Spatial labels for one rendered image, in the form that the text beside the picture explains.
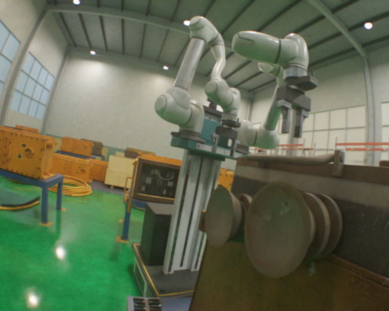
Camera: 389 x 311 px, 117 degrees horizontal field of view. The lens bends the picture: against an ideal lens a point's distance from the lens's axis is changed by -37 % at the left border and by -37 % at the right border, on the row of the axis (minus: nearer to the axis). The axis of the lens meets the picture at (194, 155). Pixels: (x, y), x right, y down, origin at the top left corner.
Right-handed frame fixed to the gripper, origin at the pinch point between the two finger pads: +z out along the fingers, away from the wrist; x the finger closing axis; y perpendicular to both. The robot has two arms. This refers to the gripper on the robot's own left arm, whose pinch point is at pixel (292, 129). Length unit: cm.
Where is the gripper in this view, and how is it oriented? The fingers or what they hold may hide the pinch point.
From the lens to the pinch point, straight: 66.0
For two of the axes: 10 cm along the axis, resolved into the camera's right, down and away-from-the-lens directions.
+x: -9.4, -1.9, -2.9
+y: -2.9, -0.3, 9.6
